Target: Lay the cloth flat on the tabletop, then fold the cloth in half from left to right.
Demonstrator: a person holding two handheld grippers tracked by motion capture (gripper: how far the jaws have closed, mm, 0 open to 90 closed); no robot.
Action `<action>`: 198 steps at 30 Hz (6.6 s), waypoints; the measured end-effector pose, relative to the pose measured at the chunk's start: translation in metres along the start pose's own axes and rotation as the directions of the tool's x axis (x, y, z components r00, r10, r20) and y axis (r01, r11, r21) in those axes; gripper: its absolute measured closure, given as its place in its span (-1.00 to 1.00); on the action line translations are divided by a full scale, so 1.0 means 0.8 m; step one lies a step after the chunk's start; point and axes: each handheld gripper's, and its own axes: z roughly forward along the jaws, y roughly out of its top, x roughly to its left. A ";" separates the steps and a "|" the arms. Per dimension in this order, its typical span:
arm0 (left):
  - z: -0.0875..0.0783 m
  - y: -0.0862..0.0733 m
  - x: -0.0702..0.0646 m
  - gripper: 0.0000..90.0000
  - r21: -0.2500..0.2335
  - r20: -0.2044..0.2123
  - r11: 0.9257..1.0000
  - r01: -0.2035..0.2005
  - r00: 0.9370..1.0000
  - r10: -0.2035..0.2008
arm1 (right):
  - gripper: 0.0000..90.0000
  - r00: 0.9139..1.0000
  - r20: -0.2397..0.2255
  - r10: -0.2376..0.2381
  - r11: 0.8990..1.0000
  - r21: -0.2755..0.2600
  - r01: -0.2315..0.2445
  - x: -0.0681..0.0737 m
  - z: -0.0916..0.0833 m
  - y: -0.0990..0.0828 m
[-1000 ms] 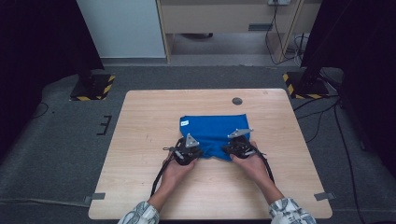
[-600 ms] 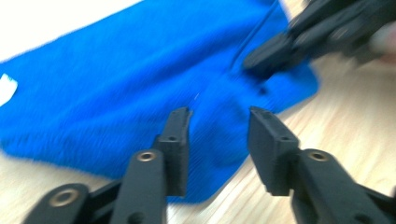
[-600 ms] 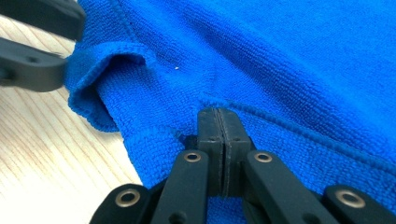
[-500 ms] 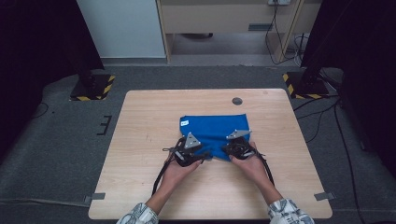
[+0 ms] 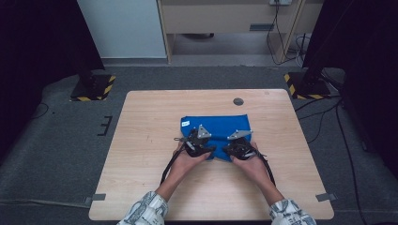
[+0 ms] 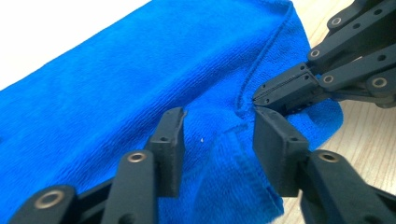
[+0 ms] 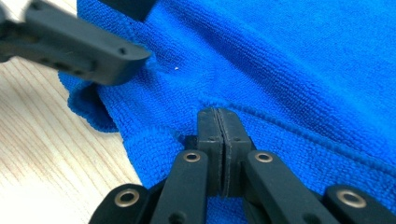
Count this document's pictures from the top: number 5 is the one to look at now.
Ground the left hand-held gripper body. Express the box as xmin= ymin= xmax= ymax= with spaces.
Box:
xmin=179 ymin=124 xmax=214 ymax=158

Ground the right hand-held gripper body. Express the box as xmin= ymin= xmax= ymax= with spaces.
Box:
xmin=226 ymin=129 xmax=258 ymax=161

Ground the blue cloth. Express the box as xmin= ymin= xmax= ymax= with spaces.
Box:
xmin=180 ymin=113 xmax=253 ymax=163

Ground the person's right hand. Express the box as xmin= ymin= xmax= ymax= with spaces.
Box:
xmin=231 ymin=142 xmax=271 ymax=191

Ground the person's left hand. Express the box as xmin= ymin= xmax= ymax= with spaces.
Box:
xmin=168 ymin=142 xmax=212 ymax=187

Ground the black stand with striped base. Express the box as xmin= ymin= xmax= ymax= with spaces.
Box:
xmin=283 ymin=31 xmax=332 ymax=100
xmin=69 ymin=52 xmax=116 ymax=102

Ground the grey tape piece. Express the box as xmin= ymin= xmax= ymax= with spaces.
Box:
xmin=84 ymin=193 xmax=107 ymax=205
xmin=314 ymin=192 xmax=338 ymax=203

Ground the dark round object under desk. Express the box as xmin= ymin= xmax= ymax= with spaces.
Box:
xmin=181 ymin=33 xmax=215 ymax=40

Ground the beige wooden desk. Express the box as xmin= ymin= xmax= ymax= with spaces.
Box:
xmin=156 ymin=0 xmax=325 ymax=64

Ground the white cabinet panel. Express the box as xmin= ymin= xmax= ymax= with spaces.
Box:
xmin=77 ymin=0 xmax=167 ymax=59

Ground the dark curtain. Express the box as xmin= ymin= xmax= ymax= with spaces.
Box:
xmin=0 ymin=0 xmax=106 ymax=158
xmin=301 ymin=0 xmax=398 ymax=172

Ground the left hand-held gripper black cable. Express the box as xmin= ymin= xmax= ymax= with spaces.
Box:
xmin=160 ymin=137 xmax=186 ymax=186

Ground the hand-held gripper black cable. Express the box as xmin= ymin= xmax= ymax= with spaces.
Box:
xmin=254 ymin=146 xmax=277 ymax=188
xmin=160 ymin=137 xmax=186 ymax=186

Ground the right hand-held gripper black cable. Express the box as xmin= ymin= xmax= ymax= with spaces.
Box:
xmin=254 ymin=146 xmax=277 ymax=188

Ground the long black floor cable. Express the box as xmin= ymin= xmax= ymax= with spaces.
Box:
xmin=335 ymin=99 xmax=363 ymax=225

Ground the black hanging power cable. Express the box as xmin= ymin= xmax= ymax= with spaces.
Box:
xmin=266 ymin=3 xmax=303 ymax=66

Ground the thin black floor cable loop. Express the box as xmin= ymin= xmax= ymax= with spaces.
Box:
xmin=29 ymin=102 xmax=50 ymax=120

